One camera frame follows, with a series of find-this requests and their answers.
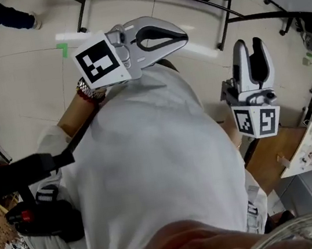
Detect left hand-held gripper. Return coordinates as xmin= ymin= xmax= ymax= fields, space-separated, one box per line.
xmin=67 ymin=10 xmax=195 ymax=92

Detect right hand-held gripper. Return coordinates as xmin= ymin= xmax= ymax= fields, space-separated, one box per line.
xmin=211 ymin=34 xmax=286 ymax=144

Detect person's right forearm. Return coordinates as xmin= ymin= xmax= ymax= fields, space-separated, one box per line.
xmin=224 ymin=116 xmax=246 ymax=154

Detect person's left forearm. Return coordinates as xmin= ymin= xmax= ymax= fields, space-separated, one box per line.
xmin=51 ymin=85 xmax=108 ymax=140

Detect silver link wristwatch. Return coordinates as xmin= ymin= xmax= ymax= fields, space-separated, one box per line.
xmin=75 ymin=74 xmax=103 ymax=103

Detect person's dark trousers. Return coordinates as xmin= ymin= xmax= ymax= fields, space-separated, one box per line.
xmin=160 ymin=56 xmax=181 ymax=76

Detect brown wooden board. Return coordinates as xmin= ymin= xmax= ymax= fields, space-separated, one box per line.
xmin=239 ymin=123 xmax=312 ymax=196

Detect beige tape piece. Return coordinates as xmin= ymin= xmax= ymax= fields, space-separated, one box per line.
xmin=276 ymin=152 xmax=292 ymax=170

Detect person's white shirt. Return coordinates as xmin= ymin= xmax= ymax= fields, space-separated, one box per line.
xmin=0 ymin=48 xmax=276 ymax=249

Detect grey metal cabinet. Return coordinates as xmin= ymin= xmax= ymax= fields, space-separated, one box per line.
xmin=273 ymin=172 xmax=312 ymax=219

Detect clear eyeglasses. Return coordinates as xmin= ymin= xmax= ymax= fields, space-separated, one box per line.
xmin=239 ymin=203 xmax=312 ymax=249

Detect person's face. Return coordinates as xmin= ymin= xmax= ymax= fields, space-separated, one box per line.
xmin=118 ymin=201 xmax=311 ymax=249

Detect black waist pack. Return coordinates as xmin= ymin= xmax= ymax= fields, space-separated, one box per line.
xmin=4 ymin=193 xmax=86 ymax=249

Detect red bead bracelet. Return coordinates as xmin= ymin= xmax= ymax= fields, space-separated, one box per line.
xmin=75 ymin=82 xmax=108 ymax=107

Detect black strap buckle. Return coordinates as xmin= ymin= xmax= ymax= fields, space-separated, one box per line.
xmin=246 ymin=200 xmax=257 ymax=215
xmin=34 ymin=187 xmax=59 ymax=205

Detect black cable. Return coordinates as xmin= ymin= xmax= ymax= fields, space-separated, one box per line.
xmin=0 ymin=112 xmax=111 ymax=205

